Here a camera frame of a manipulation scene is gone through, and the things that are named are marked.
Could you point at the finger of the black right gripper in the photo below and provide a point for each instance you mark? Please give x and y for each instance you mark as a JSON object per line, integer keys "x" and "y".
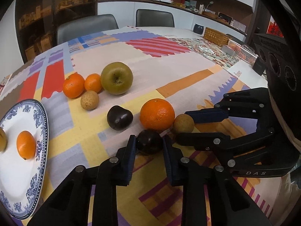
{"x": 208, "y": 115}
{"x": 203, "y": 141}

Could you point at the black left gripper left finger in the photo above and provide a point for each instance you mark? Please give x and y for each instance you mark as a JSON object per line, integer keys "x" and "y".
{"x": 69, "y": 203}

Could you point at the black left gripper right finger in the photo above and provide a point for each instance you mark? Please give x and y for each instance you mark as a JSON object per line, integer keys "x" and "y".
{"x": 209, "y": 193}

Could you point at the small brown round fruit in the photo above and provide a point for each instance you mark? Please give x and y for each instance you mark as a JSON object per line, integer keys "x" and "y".
{"x": 183, "y": 123}

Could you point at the large orange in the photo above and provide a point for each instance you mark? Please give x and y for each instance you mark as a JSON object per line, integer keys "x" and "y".
{"x": 157, "y": 114}

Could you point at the orange mandarin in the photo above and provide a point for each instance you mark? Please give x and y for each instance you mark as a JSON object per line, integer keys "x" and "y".
{"x": 26, "y": 145}

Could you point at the dark purple plum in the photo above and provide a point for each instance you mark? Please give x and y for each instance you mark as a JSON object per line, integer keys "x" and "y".
{"x": 119, "y": 118}

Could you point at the large yellow-green pear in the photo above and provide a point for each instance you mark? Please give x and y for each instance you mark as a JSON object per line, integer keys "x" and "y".
{"x": 3, "y": 140}

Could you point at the green-brown apple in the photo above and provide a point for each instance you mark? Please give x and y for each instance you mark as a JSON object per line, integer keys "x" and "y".
{"x": 116, "y": 78}

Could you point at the blue white porcelain plate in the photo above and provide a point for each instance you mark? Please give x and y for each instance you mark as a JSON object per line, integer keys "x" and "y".
{"x": 22, "y": 180}

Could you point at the white printed paper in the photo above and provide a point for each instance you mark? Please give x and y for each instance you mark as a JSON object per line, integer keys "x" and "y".
{"x": 244, "y": 72}

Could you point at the floral patterned mat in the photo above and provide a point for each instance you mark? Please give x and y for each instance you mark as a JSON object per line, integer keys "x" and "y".
{"x": 208, "y": 50}

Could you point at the clear plastic box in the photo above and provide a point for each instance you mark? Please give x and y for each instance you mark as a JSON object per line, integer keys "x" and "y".
{"x": 243, "y": 52}

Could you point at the woven wicker basket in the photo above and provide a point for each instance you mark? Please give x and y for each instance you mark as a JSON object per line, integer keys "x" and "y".
{"x": 216, "y": 37}

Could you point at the dark blue mug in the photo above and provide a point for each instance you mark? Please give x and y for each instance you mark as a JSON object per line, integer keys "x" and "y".
{"x": 198, "y": 29}

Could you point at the small tan round fruit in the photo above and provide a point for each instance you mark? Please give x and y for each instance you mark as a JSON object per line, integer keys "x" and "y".
{"x": 89, "y": 100}

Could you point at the grey chair right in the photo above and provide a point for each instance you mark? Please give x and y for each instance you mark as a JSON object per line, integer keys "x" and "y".
{"x": 153, "y": 18}

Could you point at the grey chair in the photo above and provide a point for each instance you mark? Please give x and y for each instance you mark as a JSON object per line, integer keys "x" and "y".
{"x": 153, "y": 18}
{"x": 85, "y": 26}

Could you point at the colourful patchwork tablecloth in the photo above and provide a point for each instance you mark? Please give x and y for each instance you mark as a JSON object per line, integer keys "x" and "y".
{"x": 162, "y": 68}

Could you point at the small orange tangerine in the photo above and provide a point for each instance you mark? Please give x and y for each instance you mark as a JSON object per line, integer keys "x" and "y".
{"x": 93, "y": 83}

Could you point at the grey chair left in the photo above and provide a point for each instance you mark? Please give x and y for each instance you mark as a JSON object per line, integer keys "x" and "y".
{"x": 85, "y": 26}

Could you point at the dark wooden shelf cabinet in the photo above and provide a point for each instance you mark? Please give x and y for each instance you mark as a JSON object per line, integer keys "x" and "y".
{"x": 37, "y": 22}

